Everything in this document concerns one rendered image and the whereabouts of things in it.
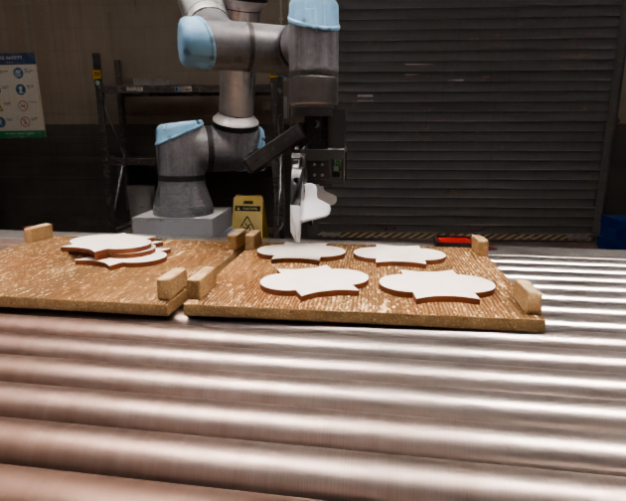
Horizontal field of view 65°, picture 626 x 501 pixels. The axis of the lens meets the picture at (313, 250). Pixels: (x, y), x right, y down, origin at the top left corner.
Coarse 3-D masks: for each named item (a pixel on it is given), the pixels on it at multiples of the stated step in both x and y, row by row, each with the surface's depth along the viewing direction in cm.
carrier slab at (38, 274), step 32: (0, 256) 80; (32, 256) 80; (64, 256) 80; (192, 256) 80; (224, 256) 80; (0, 288) 63; (32, 288) 63; (64, 288) 63; (96, 288) 63; (128, 288) 63
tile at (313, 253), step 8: (264, 248) 82; (272, 248) 82; (280, 248) 82; (288, 248) 82; (296, 248) 82; (304, 248) 82; (312, 248) 82; (320, 248) 82; (328, 248) 82; (336, 248) 82; (264, 256) 78; (272, 256) 78; (280, 256) 76; (288, 256) 76; (296, 256) 76; (304, 256) 76; (312, 256) 76; (320, 256) 76; (328, 256) 77; (336, 256) 77; (344, 256) 79
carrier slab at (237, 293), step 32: (256, 256) 80; (352, 256) 80; (448, 256) 80; (480, 256) 80; (224, 288) 63; (256, 288) 63; (512, 288) 63; (320, 320) 56; (352, 320) 55; (384, 320) 55; (416, 320) 54; (448, 320) 54; (480, 320) 54; (512, 320) 53; (544, 320) 53
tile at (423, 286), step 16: (400, 272) 69; (416, 272) 67; (432, 272) 67; (448, 272) 67; (384, 288) 62; (400, 288) 60; (416, 288) 60; (432, 288) 60; (448, 288) 60; (464, 288) 60; (480, 288) 60
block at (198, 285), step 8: (200, 272) 61; (208, 272) 61; (192, 280) 58; (200, 280) 58; (208, 280) 61; (192, 288) 58; (200, 288) 58; (208, 288) 61; (192, 296) 59; (200, 296) 58
